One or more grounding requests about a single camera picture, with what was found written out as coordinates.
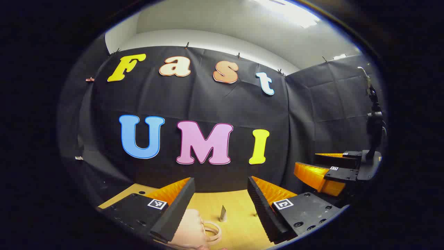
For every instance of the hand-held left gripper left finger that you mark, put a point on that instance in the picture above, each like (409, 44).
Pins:
(180, 208)

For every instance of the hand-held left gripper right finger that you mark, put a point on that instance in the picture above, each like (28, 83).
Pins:
(260, 211)

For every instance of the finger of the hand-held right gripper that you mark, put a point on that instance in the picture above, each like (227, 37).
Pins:
(343, 160)
(341, 174)

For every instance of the pink suitcase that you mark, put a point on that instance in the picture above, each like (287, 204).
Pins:
(190, 229)

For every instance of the black backdrop cloth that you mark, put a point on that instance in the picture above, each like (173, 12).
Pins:
(208, 100)

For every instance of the ceiling light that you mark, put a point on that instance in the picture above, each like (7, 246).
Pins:
(295, 14)

